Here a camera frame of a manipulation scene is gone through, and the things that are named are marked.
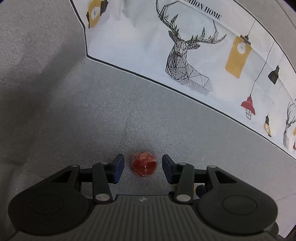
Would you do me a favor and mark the printed deer sofa cover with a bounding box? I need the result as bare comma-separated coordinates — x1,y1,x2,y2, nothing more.
71,1,295,157

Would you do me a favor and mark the wrapped red fruit far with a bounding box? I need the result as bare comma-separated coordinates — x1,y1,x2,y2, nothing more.
132,152,158,177

